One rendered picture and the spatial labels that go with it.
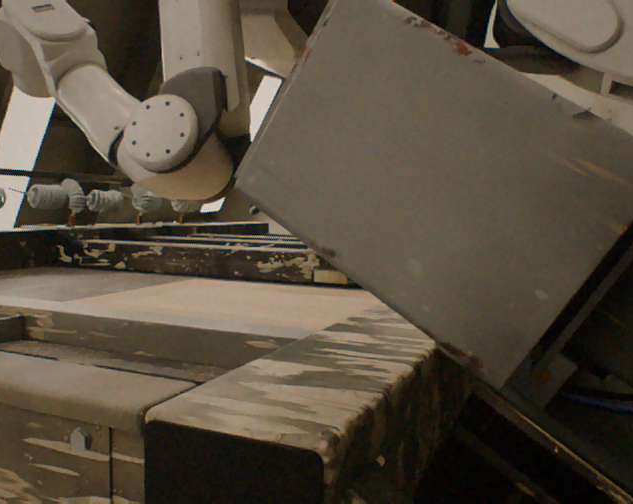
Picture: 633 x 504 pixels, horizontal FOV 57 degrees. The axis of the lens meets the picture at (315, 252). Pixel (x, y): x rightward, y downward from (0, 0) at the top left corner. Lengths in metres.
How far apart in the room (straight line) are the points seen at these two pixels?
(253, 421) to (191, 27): 0.45
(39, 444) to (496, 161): 0.33
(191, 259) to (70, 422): 1.08
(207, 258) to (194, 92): 0.86
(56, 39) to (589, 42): 0.58
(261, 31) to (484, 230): 0.60
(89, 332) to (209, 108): 0.31
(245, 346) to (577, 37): 0.50
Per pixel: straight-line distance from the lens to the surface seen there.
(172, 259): 1.50
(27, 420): 0.44
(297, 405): 0.36
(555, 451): 1.18
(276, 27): 0.81
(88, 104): 0.69
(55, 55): 0.73
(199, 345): 0.64
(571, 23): 0.75
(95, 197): 1.84
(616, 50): 0.76
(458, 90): 0.27
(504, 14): 0.79
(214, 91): 0.60
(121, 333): 0.71
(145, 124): 0.61
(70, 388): 0.42
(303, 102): 0.29
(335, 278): 1.28
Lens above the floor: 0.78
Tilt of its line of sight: 17 degrees up
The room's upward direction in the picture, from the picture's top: 53 degrees counter-clockwise
